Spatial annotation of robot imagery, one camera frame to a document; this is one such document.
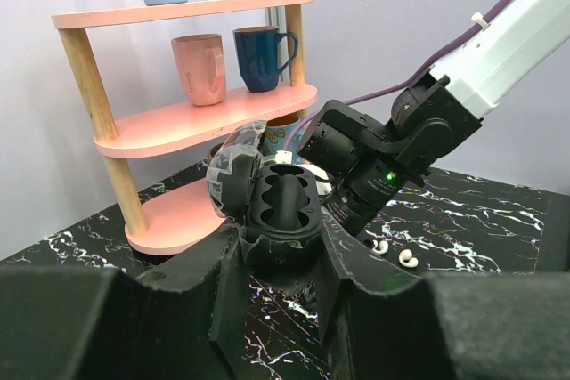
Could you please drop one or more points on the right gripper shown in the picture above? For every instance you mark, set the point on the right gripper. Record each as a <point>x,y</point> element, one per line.
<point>358,198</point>

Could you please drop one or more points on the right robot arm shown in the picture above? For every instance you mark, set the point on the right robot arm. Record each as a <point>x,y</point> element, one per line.
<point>434,111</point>

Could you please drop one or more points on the black earbud charging case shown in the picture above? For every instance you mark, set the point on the black earbud charging case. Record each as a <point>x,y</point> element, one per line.
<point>240,184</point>

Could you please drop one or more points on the dark blue mug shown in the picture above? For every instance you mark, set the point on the dark blue mug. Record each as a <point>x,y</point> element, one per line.
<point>257,53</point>

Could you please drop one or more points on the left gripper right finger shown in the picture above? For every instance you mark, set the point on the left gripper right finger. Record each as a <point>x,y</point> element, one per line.
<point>377,321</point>

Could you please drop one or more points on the light blue butterfly mug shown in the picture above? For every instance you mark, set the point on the light blue butterfly mug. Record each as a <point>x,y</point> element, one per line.
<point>277,131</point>

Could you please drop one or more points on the pink mug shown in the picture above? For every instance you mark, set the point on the pink mug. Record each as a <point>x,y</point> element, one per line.
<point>201,68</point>

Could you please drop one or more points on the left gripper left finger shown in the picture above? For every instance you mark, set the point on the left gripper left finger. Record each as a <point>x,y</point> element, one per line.
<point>184,319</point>

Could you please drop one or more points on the pink three-tier shelf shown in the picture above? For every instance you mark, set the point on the pink three-tier shelf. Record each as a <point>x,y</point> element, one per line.
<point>172,222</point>

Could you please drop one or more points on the black marble mat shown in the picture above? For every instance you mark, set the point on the black marble mat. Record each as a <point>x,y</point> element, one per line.
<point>456,222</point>

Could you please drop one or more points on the white earbud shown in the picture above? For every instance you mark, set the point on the white earbud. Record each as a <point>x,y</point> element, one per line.
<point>407,259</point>
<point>380,247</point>

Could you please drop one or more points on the teal glazed mug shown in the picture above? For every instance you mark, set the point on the teal glazed mug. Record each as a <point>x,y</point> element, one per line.
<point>212,152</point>

